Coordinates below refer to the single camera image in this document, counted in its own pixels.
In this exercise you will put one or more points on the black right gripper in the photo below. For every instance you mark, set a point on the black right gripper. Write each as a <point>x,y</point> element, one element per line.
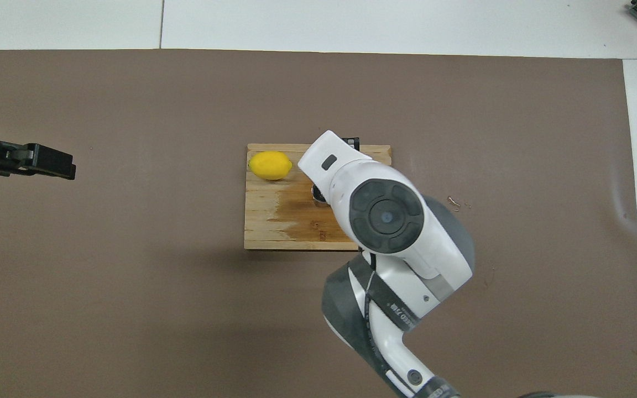
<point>356,141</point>

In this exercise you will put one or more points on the steel double jigger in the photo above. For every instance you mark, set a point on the steel double jigger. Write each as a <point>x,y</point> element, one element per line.
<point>317,197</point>

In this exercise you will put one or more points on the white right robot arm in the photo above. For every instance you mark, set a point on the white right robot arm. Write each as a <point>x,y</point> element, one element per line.
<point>407,249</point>

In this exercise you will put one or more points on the yellow lemon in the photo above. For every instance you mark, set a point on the yellow lemon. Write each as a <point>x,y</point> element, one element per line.
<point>270,166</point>

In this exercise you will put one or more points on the brown table mat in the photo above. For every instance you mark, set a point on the brown table mat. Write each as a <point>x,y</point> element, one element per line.
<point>130,309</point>

